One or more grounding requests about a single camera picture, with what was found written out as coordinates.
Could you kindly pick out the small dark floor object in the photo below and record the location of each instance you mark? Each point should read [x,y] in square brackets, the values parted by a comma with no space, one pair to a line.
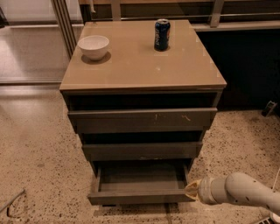
[269,108]

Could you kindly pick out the white ceramic bowl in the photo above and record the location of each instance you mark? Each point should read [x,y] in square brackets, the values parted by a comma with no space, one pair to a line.
[94,47]

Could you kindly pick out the sliding door frame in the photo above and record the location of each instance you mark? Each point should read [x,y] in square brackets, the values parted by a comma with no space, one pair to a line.
[64,22]

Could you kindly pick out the grey drawer cabinet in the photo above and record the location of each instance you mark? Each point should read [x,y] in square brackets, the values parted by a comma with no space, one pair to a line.
[133,75]

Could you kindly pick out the blue soda can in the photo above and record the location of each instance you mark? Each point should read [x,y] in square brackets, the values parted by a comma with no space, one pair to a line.
[162,31]

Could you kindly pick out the grey drawer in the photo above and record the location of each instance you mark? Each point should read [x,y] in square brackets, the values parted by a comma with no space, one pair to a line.
[142,151]
[140,182]
[142,120]

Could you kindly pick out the metal railing shelf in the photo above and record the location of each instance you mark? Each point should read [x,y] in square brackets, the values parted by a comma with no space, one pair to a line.
[205,15]

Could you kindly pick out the white floor vent device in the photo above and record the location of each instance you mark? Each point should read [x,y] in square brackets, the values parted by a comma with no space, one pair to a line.
[271,219]

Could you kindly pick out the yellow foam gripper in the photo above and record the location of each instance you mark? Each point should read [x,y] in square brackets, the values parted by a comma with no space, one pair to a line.
[205,190]

